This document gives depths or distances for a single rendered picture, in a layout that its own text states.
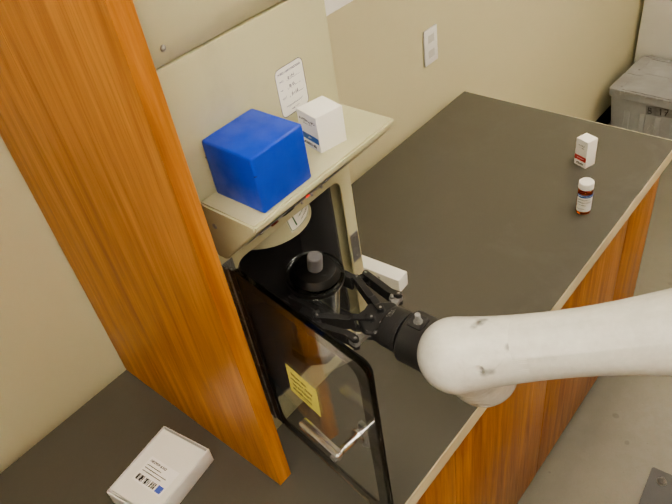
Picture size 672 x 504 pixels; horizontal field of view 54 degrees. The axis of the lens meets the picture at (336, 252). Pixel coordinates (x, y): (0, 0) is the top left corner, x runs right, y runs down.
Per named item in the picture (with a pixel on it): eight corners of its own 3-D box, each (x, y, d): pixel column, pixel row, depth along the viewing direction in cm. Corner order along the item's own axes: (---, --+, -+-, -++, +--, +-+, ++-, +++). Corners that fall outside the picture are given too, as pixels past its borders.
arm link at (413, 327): (422, 388, 109) (452, 352, 114) (417, 341, 101) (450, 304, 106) (392, 372, 112) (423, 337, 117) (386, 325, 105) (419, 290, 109)
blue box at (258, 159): (216, 193, 95) (199, 140, 89) (264, 159, 101) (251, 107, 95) (264, 215, 90) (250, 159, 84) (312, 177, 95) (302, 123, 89)
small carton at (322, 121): (302, 142, 103) (295, 108, 99) (327, 129, 105) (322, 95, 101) (321, 153, 100) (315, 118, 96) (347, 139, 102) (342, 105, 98)
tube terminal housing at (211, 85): (194, 375, 145) (48, 40, 95) (292, 288, 162) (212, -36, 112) (274, 431, 131) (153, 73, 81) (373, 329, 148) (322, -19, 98)
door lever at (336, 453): (323, 409, 104) (321, 399, 102) (366, 445, 98) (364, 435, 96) (298, 431, 101) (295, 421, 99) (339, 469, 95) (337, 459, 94)
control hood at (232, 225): (215, 255, 101) (197, 203, 94) (347, 152, 118) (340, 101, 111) (268, 283, 94) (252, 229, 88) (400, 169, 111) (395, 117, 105)
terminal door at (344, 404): (280, 416, 128) (232, 263, 102) (395, 520, 109) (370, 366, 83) (277, 418, 127) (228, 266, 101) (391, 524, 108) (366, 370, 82)
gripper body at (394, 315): (420, 303, 111) (376, 283, 116) (390, 335, 106) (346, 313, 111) (422, 333, 115) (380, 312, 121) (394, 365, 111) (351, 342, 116)
